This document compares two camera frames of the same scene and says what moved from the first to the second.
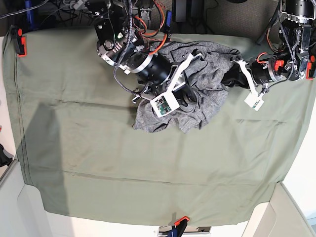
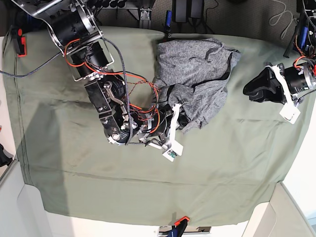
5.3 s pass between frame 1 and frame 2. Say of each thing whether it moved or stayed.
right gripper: moved
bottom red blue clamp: stayed
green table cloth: stayed
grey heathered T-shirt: stayed
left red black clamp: stayed
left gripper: moved
